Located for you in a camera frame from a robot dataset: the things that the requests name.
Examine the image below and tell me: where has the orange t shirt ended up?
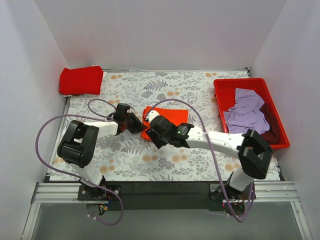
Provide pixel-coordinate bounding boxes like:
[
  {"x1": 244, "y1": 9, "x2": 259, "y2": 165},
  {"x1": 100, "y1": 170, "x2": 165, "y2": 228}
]
[{"x1": 140, "y1": 106, "x2": 189, "y2": 141}]

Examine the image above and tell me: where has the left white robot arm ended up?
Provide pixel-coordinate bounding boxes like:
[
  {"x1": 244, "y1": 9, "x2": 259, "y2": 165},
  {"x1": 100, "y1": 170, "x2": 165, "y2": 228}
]
[{"x1": 57, "y1": 103, "x2": 147, "y2": 200}]

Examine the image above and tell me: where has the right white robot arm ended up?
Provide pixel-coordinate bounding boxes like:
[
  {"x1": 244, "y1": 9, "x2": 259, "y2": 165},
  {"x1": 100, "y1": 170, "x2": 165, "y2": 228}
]
[{"x1": 145, "y1": 111, "x2": 273, "y2": 199}]

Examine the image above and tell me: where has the floral patterned table mat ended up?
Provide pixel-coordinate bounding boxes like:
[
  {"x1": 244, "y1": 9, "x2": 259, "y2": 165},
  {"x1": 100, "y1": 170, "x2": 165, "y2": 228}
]
[{"x1": 49, "y1": 70, "x2": 281, "y2": 182}]

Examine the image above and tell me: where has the folded red t shirt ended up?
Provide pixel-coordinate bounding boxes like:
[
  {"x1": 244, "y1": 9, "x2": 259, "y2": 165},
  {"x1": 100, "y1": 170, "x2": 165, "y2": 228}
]
[{"x1": 58, "y1": 65, "x2": 104, "y2": 96}]

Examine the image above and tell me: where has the red plastic bin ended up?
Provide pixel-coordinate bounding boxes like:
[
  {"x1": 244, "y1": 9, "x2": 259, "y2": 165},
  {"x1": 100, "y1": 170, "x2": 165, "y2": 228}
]
[{"x1": 213, "y1": 78, "x2": 290, "y2": 151}]

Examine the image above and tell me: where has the lavender t shirt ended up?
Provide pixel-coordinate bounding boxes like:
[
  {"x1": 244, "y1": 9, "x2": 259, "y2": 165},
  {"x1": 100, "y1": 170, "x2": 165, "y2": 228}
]
[{"x1": 223, "y1": 88, "x2": 270, "y2": 134}]

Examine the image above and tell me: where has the dark maroon t shirt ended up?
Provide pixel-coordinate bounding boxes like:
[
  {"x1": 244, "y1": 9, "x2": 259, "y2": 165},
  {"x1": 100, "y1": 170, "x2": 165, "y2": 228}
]
[{"x1": 260, "y1": 103, "x2": 280, "y2": 145}]

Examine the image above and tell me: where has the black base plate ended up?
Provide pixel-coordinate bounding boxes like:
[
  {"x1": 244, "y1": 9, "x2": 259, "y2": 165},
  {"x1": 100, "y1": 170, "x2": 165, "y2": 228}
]
[{"x1": 77, "y1": 180, "x2": 257, "y2": 212}]

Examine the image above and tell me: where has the aluminium frame rail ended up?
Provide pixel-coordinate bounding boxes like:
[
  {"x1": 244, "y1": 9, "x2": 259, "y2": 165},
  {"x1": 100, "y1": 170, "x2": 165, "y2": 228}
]
[{"x1": 21, "y1": 181, "x2": 312, "y2": 240}]

